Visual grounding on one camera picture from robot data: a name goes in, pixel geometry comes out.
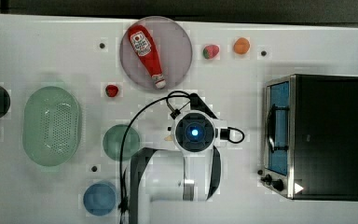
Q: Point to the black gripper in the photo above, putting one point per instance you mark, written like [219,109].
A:
[199,108]

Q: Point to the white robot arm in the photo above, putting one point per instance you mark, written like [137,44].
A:
[190,171]

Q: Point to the silver black toaster oven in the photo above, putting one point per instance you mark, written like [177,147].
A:
[310,137]

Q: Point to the red green strawberry toy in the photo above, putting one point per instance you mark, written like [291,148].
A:
[210,51]

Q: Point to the grey round plate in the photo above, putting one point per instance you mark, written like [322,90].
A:
[174,50]

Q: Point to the orange fruit toy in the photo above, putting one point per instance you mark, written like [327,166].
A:
[241,46]

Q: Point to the red ketchup bottle toy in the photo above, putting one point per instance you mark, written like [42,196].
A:
[145,48]

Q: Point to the green cup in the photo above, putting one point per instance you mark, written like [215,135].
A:
[119,144]

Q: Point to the blue cup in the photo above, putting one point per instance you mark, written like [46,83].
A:
[100,199]

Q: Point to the green oval colander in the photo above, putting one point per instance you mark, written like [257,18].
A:
[51,127]

